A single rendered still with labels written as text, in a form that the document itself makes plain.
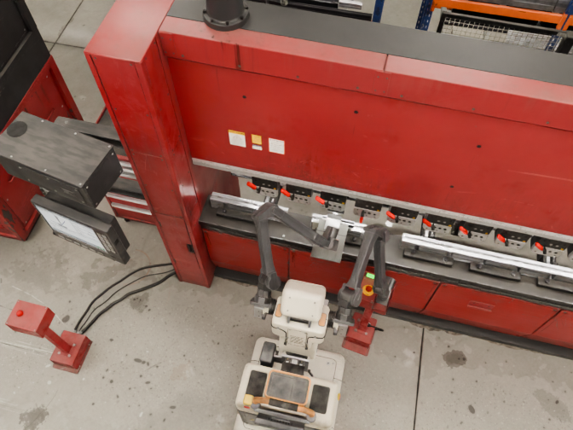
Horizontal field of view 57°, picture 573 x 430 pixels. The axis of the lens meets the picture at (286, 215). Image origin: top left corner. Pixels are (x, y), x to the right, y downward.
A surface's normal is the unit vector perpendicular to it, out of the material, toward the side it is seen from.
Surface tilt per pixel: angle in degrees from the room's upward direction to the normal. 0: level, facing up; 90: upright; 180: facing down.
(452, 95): 90
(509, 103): 90
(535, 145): 90
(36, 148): 0
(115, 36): 0
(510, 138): 90
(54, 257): 0
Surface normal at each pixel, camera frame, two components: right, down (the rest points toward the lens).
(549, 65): 0.00, -0.51
